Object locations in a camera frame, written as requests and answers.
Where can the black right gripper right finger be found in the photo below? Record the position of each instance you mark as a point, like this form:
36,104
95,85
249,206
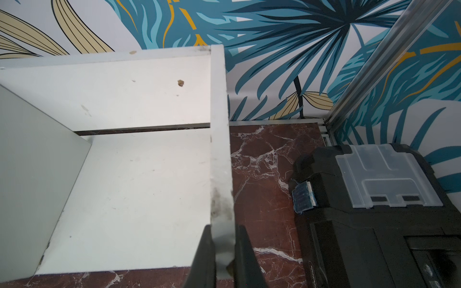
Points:
247,271

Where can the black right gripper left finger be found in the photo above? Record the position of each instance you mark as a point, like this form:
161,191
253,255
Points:
202,273

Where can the white wooden bookshelf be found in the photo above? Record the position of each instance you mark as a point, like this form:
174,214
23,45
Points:
115,161

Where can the black plastic toolbox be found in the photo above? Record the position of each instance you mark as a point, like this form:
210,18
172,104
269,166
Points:
374,216

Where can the right aluminium frame post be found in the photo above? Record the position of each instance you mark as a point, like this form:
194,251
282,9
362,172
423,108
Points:
407,29

